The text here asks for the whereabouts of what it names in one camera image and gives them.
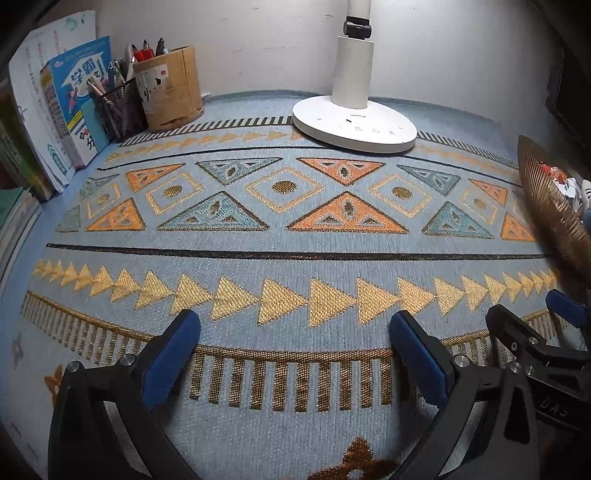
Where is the white paper ball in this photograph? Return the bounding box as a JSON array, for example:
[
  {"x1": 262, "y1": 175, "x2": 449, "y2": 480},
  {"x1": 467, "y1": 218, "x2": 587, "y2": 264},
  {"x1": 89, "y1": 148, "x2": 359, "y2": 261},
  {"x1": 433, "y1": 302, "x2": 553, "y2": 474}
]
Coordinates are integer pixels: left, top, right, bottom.
[{"x1": 558, "y1": 178, "x2": 583, "y2": 210}]

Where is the blue cover workbook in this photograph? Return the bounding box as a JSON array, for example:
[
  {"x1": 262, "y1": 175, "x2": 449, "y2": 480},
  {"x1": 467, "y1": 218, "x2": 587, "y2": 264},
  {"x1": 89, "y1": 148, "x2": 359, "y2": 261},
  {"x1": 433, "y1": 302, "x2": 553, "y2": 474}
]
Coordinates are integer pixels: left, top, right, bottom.
[{"x1": 46, "y1": 36, "x2": 114, "y2": 169}]

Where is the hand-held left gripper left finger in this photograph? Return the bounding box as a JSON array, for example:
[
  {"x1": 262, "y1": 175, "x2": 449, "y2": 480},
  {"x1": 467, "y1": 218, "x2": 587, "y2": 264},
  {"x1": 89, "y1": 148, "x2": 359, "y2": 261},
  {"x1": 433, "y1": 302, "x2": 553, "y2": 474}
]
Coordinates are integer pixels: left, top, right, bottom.
[{"x1": 47, "y1": 309, "x2": 202, "y2": 480}]

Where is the dark furniture panel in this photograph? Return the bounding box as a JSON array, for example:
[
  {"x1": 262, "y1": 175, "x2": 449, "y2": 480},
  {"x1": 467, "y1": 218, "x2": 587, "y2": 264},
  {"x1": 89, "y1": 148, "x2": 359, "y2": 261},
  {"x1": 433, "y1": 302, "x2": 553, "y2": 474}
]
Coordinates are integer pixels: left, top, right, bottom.
[{"x1": 545, "y1": 46, "x2": 591, "y2": 153}]

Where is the cardboard pen holder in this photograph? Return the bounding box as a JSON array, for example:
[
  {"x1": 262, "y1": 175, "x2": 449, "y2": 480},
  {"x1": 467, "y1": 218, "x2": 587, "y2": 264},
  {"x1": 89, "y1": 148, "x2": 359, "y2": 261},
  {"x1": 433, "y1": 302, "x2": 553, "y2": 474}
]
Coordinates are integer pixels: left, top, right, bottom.
[{"x1": 132, "y1": 45, "x2": 205, "y2": 132}]

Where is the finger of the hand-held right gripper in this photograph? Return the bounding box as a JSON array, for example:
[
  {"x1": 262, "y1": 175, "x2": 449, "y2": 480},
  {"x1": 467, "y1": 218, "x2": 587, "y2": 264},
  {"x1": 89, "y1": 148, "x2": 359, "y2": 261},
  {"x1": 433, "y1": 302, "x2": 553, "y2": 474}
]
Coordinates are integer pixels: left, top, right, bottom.
[
  {"x1": 545, "y1": 290, "x2": 591, "y2": 349},
  {"x1": 485, "y1": 304, "x2": 591, "y2": 370}
]

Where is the bunch of pens mesh holder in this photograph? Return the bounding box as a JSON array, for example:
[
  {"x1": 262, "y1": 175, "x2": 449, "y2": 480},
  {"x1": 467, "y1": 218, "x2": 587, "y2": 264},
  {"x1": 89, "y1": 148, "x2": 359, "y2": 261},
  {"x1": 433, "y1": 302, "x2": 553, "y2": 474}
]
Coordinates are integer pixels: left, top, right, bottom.
[{"x1": 87, "y1": 58, "x2": 134, "y2": 97}]

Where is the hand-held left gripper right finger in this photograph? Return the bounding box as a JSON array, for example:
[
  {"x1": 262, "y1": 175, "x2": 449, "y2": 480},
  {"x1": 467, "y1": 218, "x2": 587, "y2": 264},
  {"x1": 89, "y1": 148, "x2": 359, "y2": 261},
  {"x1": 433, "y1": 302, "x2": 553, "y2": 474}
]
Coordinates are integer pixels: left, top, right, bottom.
[{"x1": 389, "y1": 310, "x2": 542, "y2": 480}]

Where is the amber ribbed glass bowl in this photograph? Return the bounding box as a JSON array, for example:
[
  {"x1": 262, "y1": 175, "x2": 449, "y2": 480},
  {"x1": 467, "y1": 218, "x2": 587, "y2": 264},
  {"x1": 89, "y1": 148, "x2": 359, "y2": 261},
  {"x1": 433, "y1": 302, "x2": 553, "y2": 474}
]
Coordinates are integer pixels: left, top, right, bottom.
[{"x1": 517, "y1": 135, "x2": 591, "y2": 278}]

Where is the row of upright books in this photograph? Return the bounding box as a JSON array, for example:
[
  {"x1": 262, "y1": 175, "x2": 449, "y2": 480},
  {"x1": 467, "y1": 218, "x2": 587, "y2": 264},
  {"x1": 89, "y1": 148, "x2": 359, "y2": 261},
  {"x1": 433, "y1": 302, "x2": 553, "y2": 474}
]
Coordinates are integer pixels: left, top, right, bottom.
[{"x1": 0, "y1": 78, "x2": 58, "y2": 204}]

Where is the white desk lamp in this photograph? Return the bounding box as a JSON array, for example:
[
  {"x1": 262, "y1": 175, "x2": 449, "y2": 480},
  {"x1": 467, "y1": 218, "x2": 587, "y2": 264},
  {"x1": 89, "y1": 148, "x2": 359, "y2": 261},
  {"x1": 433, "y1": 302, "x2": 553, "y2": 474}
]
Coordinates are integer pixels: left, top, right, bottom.
[{"x1": 292, "y1": 0, "x2": 419, "y2": 154}]

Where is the stack of books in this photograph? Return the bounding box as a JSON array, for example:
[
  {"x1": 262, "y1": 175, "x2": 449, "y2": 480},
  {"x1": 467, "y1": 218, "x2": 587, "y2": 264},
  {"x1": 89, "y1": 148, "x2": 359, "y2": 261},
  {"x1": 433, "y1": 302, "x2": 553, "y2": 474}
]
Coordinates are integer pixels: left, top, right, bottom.
[{"x1": 8, "y1": 10, "x2": 98, "y2": 185}]

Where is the blue patterned woven mat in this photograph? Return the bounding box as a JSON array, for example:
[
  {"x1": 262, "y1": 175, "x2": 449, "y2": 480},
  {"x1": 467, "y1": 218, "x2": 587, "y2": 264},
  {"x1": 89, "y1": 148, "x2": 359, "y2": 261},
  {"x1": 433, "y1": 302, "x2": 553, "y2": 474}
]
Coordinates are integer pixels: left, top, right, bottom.
[{"x1": 9, "y1": 90, "x2": 591, "y2": 480}]

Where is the bunch of pens wooden holder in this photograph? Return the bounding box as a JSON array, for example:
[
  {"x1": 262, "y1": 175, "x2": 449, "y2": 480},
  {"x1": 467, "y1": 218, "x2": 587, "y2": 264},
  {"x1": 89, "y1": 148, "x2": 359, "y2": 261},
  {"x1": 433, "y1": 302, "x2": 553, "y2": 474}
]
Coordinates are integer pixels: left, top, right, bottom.
[{"x1": 127, "y1": 37, "x2": 171, "y2": 63}]

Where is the black mesh pen holder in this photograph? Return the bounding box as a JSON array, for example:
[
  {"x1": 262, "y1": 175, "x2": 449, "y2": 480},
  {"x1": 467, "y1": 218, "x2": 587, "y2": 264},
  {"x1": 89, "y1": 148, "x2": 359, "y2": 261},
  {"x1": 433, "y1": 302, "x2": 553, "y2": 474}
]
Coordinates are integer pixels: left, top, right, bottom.
[{"x1": 95, "y1": 76, "x2": 149, "y2": 143}]

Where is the teal flat book stack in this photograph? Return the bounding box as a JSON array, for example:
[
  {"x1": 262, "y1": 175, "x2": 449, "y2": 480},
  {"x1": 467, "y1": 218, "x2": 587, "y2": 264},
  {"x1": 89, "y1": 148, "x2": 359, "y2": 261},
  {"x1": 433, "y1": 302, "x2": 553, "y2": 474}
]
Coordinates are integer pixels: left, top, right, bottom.
[{"x1": 0, "y1": 185, "x2": 42, "y2": 287}]

